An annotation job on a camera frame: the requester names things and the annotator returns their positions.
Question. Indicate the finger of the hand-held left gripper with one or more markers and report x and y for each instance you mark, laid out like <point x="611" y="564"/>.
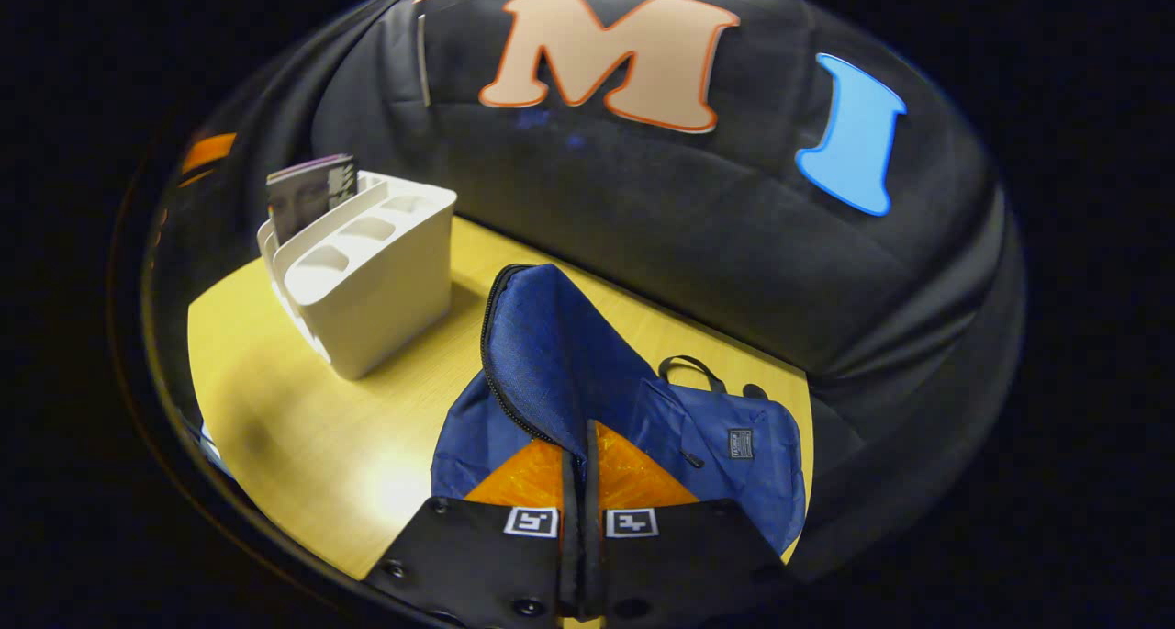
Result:
<point x="207" y="150"/>

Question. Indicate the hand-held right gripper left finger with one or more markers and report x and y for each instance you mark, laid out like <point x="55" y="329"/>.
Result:
<point x="569" y="555"/>

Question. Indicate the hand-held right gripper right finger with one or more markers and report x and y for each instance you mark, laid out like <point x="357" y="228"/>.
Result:
<point x="595" y="555"/>

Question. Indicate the book with dark photo cover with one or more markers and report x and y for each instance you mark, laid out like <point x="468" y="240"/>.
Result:
<point x="307" y="202"/>

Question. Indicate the blue schoolbag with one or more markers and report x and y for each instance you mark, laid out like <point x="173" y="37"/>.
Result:
<point x="569" y="353"/>

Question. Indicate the white plastic bookshelf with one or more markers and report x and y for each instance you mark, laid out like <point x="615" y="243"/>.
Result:
<point x="386" y="298"/>

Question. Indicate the black backdrop cloth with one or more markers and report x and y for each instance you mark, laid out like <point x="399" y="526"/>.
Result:
<point x="734" y="271"/>

